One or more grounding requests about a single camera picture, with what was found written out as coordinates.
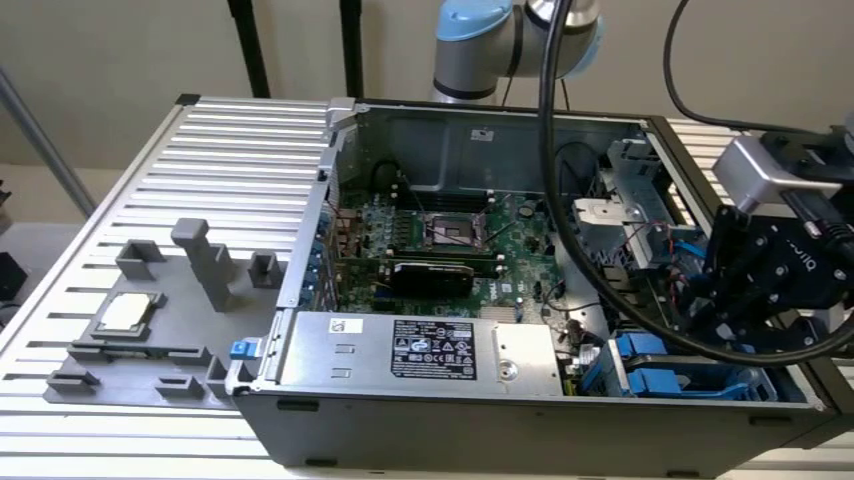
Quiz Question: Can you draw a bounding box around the black wire loop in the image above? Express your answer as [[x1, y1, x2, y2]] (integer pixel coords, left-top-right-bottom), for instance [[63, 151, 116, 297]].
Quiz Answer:
[[556, 142, 602, 201]]

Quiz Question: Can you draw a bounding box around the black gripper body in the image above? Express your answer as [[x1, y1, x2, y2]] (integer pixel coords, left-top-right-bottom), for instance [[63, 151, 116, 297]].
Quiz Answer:
[[746, 214, 854, 312]]

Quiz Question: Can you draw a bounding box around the CPU socket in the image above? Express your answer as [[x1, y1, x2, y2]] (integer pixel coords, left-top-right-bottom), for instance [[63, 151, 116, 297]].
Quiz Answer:
[[416, 209, 499, 251]]

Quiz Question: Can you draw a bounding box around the silver CPU chip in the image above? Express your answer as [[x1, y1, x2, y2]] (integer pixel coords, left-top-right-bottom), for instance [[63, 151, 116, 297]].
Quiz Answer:
[[92, 293, 166, 334]]

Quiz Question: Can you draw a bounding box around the grey metal pole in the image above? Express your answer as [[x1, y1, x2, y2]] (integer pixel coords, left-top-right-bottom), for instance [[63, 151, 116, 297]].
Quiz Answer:
[[0, 64, 95, 217]]

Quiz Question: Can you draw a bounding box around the black camera cable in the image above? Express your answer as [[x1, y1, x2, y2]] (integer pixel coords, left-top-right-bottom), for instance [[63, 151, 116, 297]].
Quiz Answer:
[[665, 0, 775, 135]]

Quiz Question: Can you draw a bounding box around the thick black cable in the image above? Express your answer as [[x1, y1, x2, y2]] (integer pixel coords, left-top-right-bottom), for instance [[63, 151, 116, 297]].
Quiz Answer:
[[538, 0, 854, 365]]

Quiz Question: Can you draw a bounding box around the black stand pole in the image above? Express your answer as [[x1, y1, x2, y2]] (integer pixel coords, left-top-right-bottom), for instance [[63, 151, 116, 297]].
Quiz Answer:
[[226, 0, 272, 99], [338, 0, 366, 99]]

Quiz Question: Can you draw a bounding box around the silver power supply unit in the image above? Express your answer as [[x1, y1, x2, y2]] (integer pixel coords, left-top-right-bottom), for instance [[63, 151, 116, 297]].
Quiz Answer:
[[276, 310, 566, 396]]

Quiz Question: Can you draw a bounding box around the thin black wire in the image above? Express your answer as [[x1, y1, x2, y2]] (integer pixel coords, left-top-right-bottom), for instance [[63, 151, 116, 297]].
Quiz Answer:
[[503, 74, 572, 109]]

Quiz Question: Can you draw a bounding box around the grey disk bay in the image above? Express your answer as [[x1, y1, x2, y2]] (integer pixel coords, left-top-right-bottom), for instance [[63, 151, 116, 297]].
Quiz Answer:
[[579, 327, 782, 404]]

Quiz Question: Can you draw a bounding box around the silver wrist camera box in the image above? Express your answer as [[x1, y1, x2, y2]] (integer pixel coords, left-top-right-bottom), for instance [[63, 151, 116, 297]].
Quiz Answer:
[[710, 134, 846, 216]]

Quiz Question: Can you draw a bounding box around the silver metal drive cage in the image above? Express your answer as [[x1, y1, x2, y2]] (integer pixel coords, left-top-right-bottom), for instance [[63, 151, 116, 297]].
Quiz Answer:
[[572, 139, 715, 271]]

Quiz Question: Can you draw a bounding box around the black graphics card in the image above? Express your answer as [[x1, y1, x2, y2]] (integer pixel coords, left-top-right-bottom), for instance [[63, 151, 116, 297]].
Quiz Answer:
[[379, 257, 479, 299]]

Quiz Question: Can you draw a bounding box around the open grey PC case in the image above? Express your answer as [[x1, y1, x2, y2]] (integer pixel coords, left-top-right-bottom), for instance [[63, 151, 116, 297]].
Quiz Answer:
[[226, 97, 854, 476]]

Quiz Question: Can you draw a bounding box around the hard disk with blue carrier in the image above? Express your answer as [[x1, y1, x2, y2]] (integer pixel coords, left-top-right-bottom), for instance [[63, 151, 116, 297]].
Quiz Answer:
[[611, 329, 759, 389]]

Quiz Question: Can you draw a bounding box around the green motherboard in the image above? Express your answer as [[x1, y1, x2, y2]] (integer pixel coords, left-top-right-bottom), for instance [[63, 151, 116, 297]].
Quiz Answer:
[[332, 192, 568, 321]]

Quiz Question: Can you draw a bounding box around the black box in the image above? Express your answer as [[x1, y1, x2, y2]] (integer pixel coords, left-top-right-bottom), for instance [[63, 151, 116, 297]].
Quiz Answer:
[[0, 252, 28, 301]]

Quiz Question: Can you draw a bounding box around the blue disk carrier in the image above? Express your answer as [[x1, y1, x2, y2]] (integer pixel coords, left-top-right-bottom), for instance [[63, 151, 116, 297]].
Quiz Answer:
[[630, 370, 689, 399]]

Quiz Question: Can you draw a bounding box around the grey parts rack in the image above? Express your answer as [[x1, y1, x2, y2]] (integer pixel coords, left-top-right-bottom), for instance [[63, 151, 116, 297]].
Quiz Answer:
[[43, 218, 290, 412]]

